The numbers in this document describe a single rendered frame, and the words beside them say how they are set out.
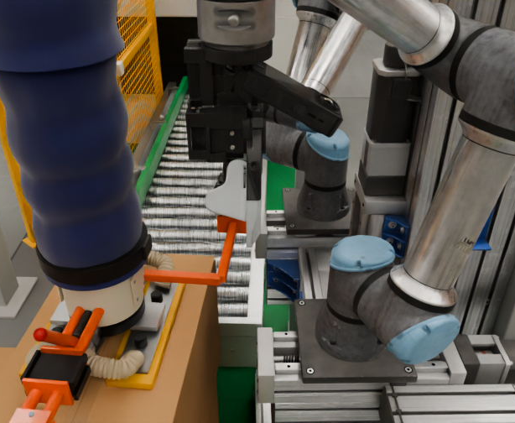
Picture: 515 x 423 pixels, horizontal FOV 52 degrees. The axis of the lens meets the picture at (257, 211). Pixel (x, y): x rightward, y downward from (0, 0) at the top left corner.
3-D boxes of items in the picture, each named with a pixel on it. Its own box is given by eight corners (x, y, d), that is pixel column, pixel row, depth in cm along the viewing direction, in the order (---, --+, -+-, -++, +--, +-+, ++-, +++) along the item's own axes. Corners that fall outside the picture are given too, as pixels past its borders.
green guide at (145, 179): (173, 87, 373) (172, 75, 368) (188, 87, 373) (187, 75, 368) (117, 211, 239) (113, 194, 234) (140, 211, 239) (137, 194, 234)
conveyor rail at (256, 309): (261, 108, 380) (261, 82, 370) (268, 108, 380) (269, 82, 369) (247, 359, 186) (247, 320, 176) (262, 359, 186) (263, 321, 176)
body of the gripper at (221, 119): (197, 136, 62) (190, 30, 56) (270, 137, 62) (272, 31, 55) (189, 167, 56) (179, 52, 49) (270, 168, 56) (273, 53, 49)
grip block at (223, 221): (222, 215, 147) (221, 199, 144) (252, 216, 146) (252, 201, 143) (217, 232, 140) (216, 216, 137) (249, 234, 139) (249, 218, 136)
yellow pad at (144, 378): (148, 280, 139) (147, 266, 137) (186, 283, 139) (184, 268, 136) (106, 387, 111) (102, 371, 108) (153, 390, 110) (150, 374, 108)
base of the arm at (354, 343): (379, 308, 117) (385, 274, 112) (395, 362, 105) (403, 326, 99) (311, 309, 117) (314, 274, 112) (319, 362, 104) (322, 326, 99)
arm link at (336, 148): (335, 192, 140) (339, 145, 133) (291, 178, 146) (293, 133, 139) (354, 174, 148) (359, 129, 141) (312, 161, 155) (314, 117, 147)
